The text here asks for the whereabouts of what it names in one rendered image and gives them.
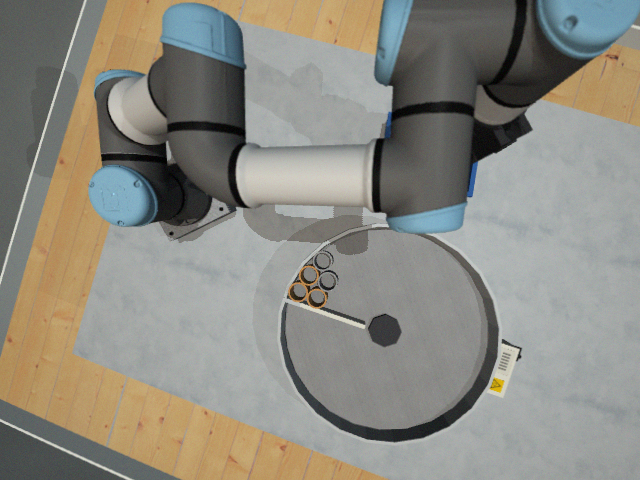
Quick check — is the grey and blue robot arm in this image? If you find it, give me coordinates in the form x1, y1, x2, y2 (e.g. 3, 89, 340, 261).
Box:
88, 0, 640, 234

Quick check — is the bronze bushing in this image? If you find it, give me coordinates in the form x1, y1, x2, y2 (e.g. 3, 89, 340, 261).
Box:
299, 264, 321, 286
307, 286, 328, 309
288, 280, 311, 302

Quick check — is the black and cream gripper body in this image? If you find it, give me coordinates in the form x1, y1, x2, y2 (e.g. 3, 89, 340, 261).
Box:
470, 110, 532, 165

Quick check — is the grey metal bushing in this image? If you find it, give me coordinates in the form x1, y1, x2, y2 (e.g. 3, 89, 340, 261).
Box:
313, 251, 334, 271
318, 270, 338, 292

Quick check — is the grey round turntable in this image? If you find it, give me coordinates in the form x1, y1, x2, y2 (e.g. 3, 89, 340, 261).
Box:
277, 223, 522, 446

